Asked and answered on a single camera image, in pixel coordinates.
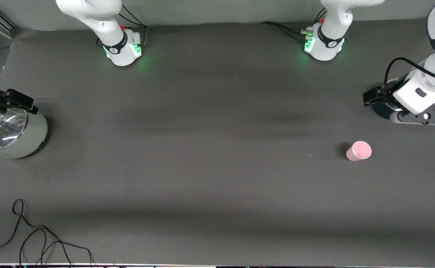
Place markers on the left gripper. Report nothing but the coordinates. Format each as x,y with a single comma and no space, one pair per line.
380,95

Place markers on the pink plastic cup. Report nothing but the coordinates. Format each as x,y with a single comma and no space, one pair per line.
359,152

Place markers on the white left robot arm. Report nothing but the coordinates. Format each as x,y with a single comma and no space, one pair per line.
332,22

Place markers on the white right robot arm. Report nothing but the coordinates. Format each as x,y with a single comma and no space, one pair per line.
102,18

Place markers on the dark blue cooking pot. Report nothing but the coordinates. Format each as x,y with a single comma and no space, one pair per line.
383,111

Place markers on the glass lid beige knob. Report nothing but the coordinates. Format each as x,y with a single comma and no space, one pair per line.
1,130

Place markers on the pale green cooking pot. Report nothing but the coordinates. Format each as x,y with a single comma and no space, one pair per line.
35,137

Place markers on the dark grey table cloth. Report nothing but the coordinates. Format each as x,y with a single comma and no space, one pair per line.
217,149

